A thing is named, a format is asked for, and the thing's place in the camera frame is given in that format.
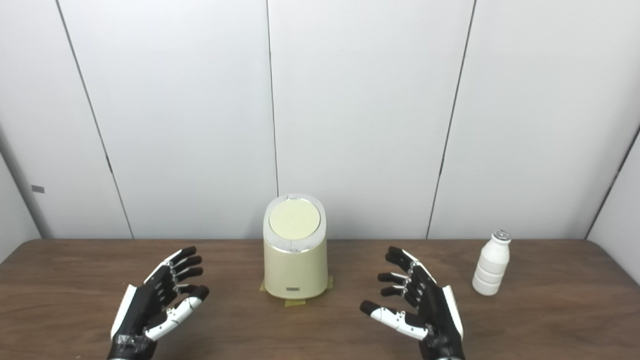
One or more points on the small grey wall tag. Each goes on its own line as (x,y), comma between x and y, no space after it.
(38,189)

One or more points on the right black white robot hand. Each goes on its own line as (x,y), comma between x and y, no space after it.
(432,312)

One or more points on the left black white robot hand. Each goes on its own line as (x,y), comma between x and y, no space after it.
(145,305)

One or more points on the round cream bin lid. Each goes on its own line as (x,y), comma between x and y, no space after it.
(294,219)

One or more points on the small white plastic bottle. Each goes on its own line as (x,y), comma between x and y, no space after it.
(491,267)

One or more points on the cream-colored cylindrical bin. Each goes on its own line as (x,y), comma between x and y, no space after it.
(295,267)

